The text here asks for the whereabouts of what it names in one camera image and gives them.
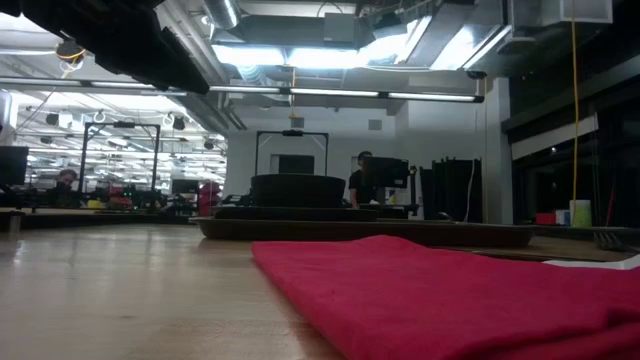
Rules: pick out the red cloth napkin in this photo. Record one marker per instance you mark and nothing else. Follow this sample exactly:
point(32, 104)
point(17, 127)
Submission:
point(450, 300)

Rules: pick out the small blue white box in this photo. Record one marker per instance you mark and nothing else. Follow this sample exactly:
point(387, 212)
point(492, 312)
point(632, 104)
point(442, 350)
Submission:
point(562, 217)

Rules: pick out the black monitor desk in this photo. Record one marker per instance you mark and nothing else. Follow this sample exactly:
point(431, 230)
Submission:
point(395, 211)

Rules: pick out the silver round ceiling duct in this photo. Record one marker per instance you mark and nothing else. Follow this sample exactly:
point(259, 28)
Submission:
point(222, 12)

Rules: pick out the black folding screen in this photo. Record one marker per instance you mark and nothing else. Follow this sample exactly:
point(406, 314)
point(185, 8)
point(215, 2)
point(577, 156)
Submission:
point(450, 190)

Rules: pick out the black bowl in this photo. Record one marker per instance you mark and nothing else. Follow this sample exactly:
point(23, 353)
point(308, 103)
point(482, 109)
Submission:
point(297, 192)

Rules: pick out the black monitor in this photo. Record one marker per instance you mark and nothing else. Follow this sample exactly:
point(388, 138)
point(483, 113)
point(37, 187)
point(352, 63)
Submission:
point(14, 165)
point(385, 172)

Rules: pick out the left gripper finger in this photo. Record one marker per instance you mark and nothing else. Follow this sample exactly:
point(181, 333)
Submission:
point(170, 62)

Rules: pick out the red chair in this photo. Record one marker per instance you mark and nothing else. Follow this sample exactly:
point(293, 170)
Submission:
point(210, 197)

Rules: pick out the black camera frame rig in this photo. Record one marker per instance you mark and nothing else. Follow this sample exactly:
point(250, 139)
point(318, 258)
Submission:
point(122, 124)
point(292, 133)

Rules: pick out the long ceiling light fixture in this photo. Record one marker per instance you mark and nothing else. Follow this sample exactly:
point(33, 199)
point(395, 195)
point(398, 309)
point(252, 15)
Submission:
point(330, 92)

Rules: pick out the green and white container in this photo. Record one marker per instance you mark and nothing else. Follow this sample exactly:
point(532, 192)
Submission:
point(582, 217)

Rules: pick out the brown plastic tray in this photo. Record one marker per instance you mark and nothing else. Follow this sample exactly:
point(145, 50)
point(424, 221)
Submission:
point(350, 232)

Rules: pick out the black fork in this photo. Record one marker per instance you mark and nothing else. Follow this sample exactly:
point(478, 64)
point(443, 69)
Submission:
point(610, 241)

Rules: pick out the person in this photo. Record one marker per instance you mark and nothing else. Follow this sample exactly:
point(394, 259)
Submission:
point(357, 187)
point(66, 177)

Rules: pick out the black background robot arm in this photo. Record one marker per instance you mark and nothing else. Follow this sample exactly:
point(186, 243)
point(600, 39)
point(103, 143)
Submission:
point(235, 200)

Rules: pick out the small red box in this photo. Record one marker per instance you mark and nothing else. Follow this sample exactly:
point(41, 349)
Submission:
point(545, 218)

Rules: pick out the dark background table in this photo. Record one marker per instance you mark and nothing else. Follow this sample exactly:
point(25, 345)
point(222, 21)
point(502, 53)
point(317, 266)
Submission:
point(100, 219)

